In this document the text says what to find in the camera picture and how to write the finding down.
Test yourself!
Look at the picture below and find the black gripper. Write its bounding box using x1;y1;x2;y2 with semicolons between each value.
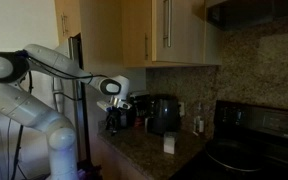
105;108;122;135

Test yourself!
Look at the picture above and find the tall dark glass bottle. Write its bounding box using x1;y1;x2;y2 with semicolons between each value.
119;108;130;129

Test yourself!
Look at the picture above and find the small red container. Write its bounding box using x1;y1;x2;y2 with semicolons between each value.
133;116;144;128

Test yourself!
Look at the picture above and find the stainless steel fridge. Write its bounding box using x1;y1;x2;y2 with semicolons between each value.
53;34;92;168

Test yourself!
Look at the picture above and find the wooden lower cabinet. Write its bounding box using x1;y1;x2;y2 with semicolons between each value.
97;133;152;180

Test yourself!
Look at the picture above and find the black coffee machine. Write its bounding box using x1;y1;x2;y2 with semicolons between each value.
128;91;152;129

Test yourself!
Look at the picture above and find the black air fryer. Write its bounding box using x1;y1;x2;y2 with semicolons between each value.
145;94;182;136

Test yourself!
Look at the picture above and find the small white box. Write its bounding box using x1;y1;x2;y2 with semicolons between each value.
163;131;179;155

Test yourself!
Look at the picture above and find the clear spray bottle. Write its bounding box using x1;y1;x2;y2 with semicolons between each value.
193;101;206;136

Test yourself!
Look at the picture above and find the wooden cabinet above fridge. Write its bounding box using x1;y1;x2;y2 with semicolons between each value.
53;0;82;44

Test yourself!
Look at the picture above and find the wooden upper cabinet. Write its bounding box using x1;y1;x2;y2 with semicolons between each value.
120;0;223;69

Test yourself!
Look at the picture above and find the black frying pan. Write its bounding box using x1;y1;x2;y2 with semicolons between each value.
204;138;268;173

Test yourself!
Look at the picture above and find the black electric stove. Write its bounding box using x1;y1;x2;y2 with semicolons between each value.
168;99;288;180

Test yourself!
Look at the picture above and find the black range hood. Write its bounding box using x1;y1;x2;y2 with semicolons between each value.
205;0;288;33

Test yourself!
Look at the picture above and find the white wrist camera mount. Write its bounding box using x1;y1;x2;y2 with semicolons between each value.
96;97;133;113

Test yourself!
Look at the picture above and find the white wall outlet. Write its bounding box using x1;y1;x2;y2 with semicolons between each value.
178;100;186;118

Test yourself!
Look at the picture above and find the long metal cabinet handle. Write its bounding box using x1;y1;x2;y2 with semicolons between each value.
144;33;149;61
162;0;173;48

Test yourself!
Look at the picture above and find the black hanging cable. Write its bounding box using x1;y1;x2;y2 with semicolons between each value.
10;70;34;180

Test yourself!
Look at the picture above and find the small metal cabinet handle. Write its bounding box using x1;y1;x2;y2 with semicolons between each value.
61;13;69;36

